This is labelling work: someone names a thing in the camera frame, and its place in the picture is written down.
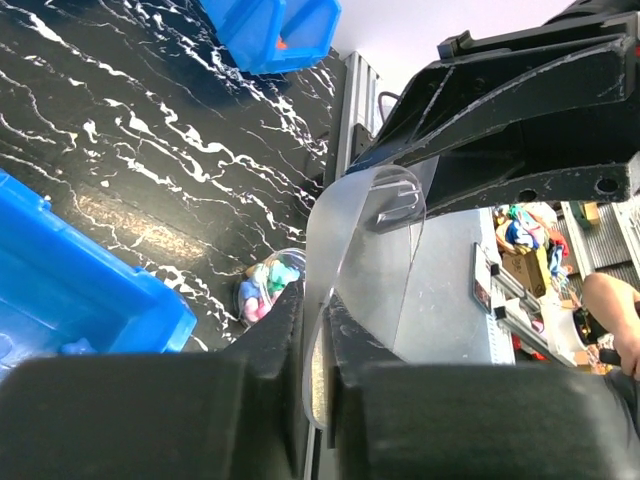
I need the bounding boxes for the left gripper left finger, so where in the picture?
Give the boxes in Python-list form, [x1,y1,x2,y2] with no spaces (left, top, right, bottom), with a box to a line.
[1,282,306,479]

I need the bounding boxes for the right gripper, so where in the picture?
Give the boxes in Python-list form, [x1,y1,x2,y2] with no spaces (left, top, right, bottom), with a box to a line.
[352,1,639,216]

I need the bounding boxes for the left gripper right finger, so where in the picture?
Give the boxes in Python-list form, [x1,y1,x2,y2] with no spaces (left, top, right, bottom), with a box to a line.
[324,298,639,479]

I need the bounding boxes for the scooped star candies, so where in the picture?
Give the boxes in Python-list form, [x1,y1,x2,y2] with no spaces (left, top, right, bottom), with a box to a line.
[238,254,304,324]

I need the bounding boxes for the clear plastic scoop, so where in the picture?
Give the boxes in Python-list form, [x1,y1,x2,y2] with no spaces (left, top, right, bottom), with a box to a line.
[302,165,426,430]

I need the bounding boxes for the blue bin of star candies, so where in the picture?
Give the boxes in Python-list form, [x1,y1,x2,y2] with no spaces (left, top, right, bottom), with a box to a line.
[1,173,197,377]

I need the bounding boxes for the blue bin of gummy candies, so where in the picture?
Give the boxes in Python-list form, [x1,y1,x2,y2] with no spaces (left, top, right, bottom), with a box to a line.
[201,0,341,75]

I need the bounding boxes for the background clutter of boxes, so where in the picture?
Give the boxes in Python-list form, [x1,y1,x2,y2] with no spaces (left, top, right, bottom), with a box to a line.
[492,202,579,302]

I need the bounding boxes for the clear plastic jar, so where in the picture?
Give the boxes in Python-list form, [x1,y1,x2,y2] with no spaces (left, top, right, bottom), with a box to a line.
[235,248,307,329]

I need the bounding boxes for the seated person in background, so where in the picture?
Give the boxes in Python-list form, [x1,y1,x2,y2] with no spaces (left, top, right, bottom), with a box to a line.
[583,273,639,380]

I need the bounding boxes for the aluminium front rail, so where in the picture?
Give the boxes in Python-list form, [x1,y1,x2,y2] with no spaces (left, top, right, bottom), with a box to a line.
[325,51,382,185]

